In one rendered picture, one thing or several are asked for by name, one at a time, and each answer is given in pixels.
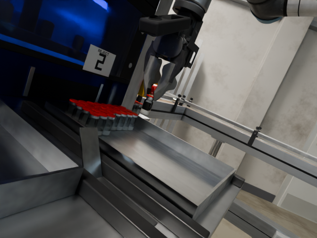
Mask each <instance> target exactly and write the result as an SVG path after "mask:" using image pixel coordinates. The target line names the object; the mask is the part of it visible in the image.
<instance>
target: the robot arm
mask: <svg viewBox="0 0 317 238"><path fill-rule="evenodd" d="M211 1H212V0H175V2H174V5H173V7H172V10H173V11H174V12H175V13H176V14H169V15H161V16H157V15H152V16H150V17H142V18H140V21H139V31H140V32H143V33H146V34H148V35H150V36H152V37H156V39H155V40H154V41H152V42H151V45H150V47H149V48H148V50H147V52H146V55H145V61H144V69H143V71H144V76H143V85H144V94H145V96H146V95H147V94H150V91H151V85H152V84H156V83H158V86H157V88H156V90H155V91H154V95H153V100H154V101H157V100H158V99H160V98H161V97H162V96H163V95H164V94H165V93H166V91H169V90H174V89H175V88H176V85H177V80H176V78H175V77H176V76H177V75H178V74H179V73H180V72H181V71H182V69H183V68H184V67H185V68H186V67H188V68H190V69H191V67H192V65H193V62H194V60H195V58H196V55H197V53H198V51H199V47H198V46H197V45H196V44H195V41H196V39H197V36H198V34H199V31H200V29H201V26H202V24H203V21H202V20H203V18H204V15H205V14H206V12H207V10H208V8H209V6H210V3H211ZM247 2H248V4H249V7H250V10H251V12H252V14H253V16H254V17H255V18H256V19H257V20H258V21H259V22H261V23H263V24H271V23H273V22H276V21H278V20H279V19H281V18H282V17H317V0H247ZM194 52H195V55H194V58H193V60H192V63H190V60H191V58H192V55H193V53H194ZM159 58H160V59H159ZM162 59H163V60H165V61H168V62H170V63H167V64H165V65H164V66H163V68H162V75H161V73H160V68H161V65H162Z"/></svg>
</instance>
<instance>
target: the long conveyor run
mask: <svg viewBox="0 0 317 238"><path fill-rule="evenodd" d="M185 97H186V96H185V95H183V98H179V99H181V100H184V102H183V103H185V104H187V106H186V105H183V103H180V102H179V103H178V105H180V106H184V107H186V108H185V111H184V113H183V115H182V118H181V121H183V122H185V123H187V124H189V125H191V126H193V127H195V128H197V129H199V130H201V131H203V132H205V133H207V134H209V135H211V136H213V137H215V138H217V139H219V140H222V141H224V142H226V143H228V144H230V145H232V146H234V147H236V148H238V149H240V150H242V151H244V152H246V153H248V154H250V155H252V156H254V157H256V158H258V159H260V160H262V161H264V162H266V163H268V164H270V165H272V166H274V167H276V168H278V169H280V170H282V171H284V172H286V173H288V174H290V175H292V176H294V177H296V178H298V179H300V180H302V181H304V182H306V183H308V184H310V185H312V186H314V187H316V188H317V164H314V163H312V162H310V161H308V160H305V159H303V158H301V157H299V156H297V155H295V154H292V153H290V152H288V151H286V150H283V149H281V148H279V147H277V146H275V145H272V144H270V143H268V142H266V141H263V140H261V139H259V138H258V136H259V137H261V138H263V139H265V140H267V141H270V142H272V143H274V144H276V145H279V146H281V147H283V148H285V149H288V150H290V151H292V152H294V153H297V154H299V155H301V156H303V157H306V158H308V159H310V160H312V161H315V162H317V157H315V156H313V155H310V154H308V153H306V152H303V151H301V150H299V149H297V148H294V147H292V146H290V145H287V144H285V143H283V142H280V141H278V140H276V139H273V138H271V137H269V136H266V135H264V134H262V133H260V130H261V129H262V128H261V127H256V130H253V129H251V128H249V127H246V126H244V125H242V124H239V123H237V122H235V121H232V120H230V119H228V118H225V117H223V116H221V115H219V114H216V113H214V112H212V111H209V110H207V109H205V108H203V107H201V106H198V105H196V104H194V103H192V100H193V98H190V101H187V100H185V99H184V98H185ZM190 106H192V107H194V108H196V109H198V110H200V111H202V112H205V113H207V114H209V115H211V116H214V117H216V118H218V119H220V120H223V121H225V122H227V123H229V124H232V125H234V126H236V127H238V128H241V129H243V130H245V131H247V132H250V133H252V135H250V134H248V133H245V132H243V131H241V130H239V129H237V128H234V127H232V126H230V125H228V124H226V123H224V122H221V121H219V120H217V119H215V118H212V117H210V116H208V115H206V114H204V113H201V112H199V111H197V110H195V109H192V108H190Z"/></svg>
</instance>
